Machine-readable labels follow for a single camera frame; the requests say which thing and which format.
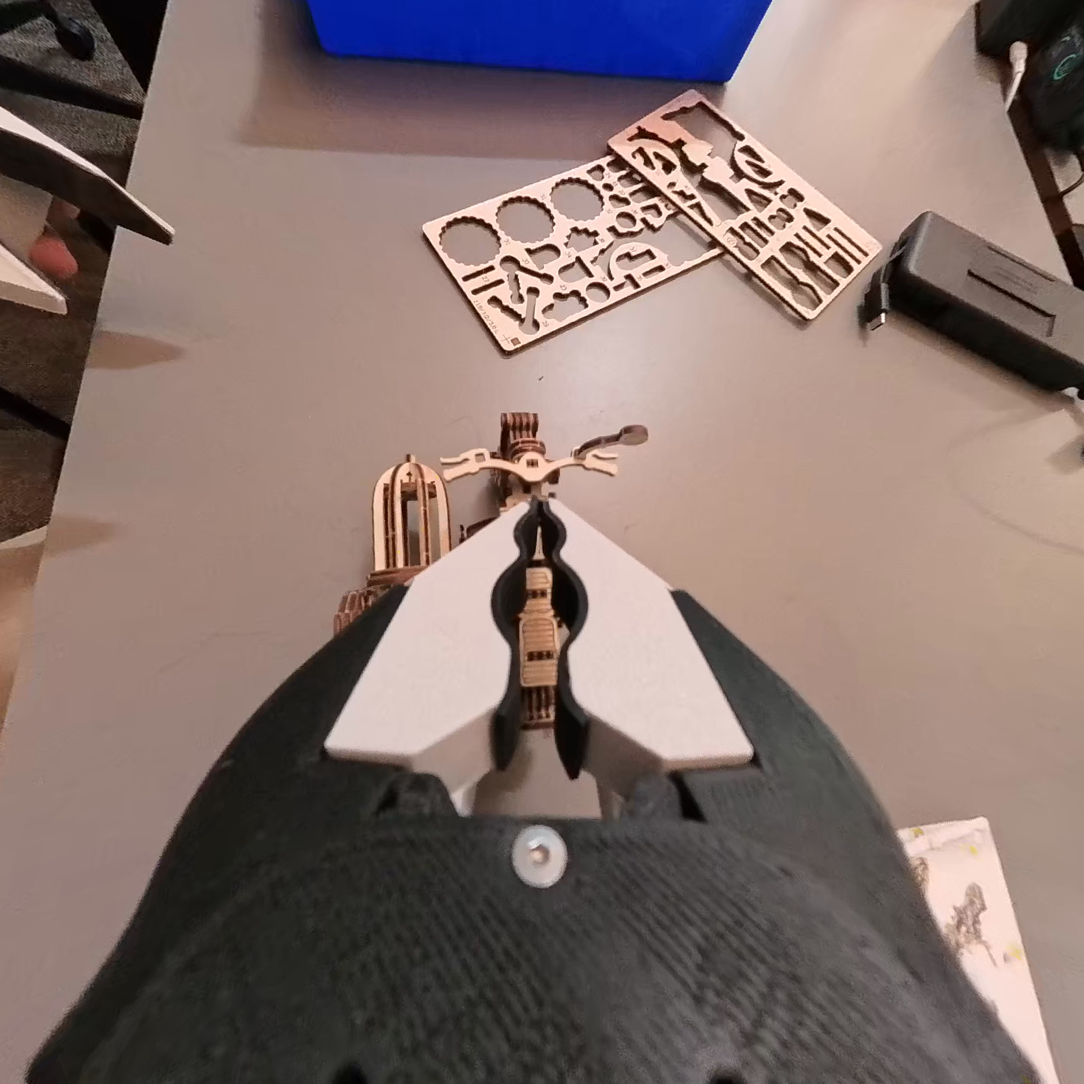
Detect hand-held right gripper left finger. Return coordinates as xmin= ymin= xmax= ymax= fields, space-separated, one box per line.
xmin=324 ymin=498 xmax=547 ymax=818

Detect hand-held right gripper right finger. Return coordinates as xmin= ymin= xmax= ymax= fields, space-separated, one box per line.
xmin=537 ymin=498 xmax=755 ymax=821

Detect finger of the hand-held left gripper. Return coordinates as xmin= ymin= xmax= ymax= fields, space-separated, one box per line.
xmin=0 ymin=246 xmax=69 ymax=316
xmin=0 ymin=106 xmax=174 ymax=247

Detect wooden motorcycle sidecar model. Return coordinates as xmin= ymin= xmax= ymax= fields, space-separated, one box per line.
xmin=333 ymin=412 xmax=649 ymax=729

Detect grey desk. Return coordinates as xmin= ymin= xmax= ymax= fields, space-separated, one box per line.
xmin=0 ymin=0 xmax=1084 ymax=1084

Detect black chair base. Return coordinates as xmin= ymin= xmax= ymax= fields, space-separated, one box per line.
xmin=0 ymin=0 xmax=98 ymax=62

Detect wooden puzzle sheet gear cutouts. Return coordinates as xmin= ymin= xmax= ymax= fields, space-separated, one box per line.
xmin=422 ymin=155 xmax=723 ymax=355

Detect instruction booklet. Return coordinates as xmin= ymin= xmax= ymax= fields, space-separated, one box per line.
xmin=898 ymin=817 xmax=1036 ymax=1084

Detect blue plastic bin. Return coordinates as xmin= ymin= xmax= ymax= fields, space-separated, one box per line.
xmin=307 ymin=0 xmax=773 ymax=84

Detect black box device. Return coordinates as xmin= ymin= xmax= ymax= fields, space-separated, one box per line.
xmin=881 ymin=212 xmax=1084 ymax=395

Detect wooden puzzle sheet narrow cutouts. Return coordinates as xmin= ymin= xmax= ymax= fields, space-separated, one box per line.
xmin=608 ymin=95 xmax=884 ymax=323

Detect black electronic device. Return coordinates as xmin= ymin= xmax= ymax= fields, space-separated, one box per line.
xmin=974 ymin=0 xmax=1084 ymax=154

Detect black usb cable plug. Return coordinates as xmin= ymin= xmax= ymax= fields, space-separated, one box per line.
xmin=859 ymin=263 xmax=911 ymax=331

